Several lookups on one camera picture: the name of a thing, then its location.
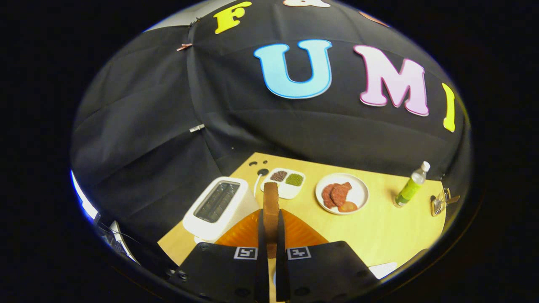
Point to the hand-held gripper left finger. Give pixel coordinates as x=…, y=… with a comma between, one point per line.
x=219, y=269

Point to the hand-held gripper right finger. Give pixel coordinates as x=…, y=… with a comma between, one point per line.
x=324, y=269

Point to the toasted bread slice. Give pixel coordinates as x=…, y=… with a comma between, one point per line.
x=271, y=206

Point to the white toaster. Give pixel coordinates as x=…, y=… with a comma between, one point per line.
x=198, y=225

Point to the square white plate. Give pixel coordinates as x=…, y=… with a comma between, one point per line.
x=384, y=269

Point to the red tomato slice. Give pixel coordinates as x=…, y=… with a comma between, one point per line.
x=348, y=206

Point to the brown meat slice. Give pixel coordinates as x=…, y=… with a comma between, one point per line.
x=340, y=193
x=326, y=195

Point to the white divided dish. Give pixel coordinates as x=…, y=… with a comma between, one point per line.
x=288, y=191

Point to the round white plate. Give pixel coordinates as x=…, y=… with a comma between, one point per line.
x=360, y=191

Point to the white framed monitor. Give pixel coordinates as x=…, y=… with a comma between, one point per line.
x=122, y=242

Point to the green label water bottle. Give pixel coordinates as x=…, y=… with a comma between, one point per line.
x=410, y=187

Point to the silver cloth clip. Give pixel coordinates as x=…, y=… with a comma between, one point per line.
x=196, y=128

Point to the black backdrop cloth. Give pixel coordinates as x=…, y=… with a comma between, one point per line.
x=168, y=126

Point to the lit computer screen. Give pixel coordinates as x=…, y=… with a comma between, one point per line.
x=82, y=198

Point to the orange cloth clip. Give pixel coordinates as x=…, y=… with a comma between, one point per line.
x=184, y=46

